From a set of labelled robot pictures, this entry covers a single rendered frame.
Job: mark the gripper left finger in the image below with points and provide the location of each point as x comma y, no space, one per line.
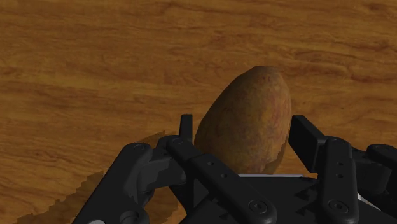
192,164

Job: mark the brown potato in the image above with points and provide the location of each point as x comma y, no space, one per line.
248,121

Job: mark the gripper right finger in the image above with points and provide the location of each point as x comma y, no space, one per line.
338,173

